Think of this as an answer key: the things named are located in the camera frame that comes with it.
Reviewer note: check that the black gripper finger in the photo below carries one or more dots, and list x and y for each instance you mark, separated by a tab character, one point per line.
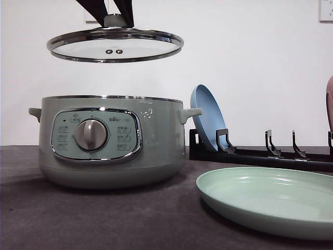
97	8
125	8

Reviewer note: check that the glass pot lid green knob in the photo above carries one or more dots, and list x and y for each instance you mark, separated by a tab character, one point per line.
114	44

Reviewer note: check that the green plate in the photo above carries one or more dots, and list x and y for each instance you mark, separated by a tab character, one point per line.
286	202

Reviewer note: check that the green electric steamer pot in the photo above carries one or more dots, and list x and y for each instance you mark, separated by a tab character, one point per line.
112	142

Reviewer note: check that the blue plate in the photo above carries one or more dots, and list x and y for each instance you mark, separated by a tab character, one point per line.
212	116

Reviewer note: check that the black plate rack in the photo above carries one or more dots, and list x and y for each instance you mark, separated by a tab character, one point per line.
271	156

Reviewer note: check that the pink plate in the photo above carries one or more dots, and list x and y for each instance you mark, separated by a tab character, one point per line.
329	102

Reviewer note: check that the white wall socket left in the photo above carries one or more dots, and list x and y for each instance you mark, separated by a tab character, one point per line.
88	18

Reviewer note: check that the white wall socket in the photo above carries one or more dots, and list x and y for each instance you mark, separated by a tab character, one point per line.
326	12
88	18

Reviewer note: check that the white wall socket right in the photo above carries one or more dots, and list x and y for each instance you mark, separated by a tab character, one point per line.
326	12

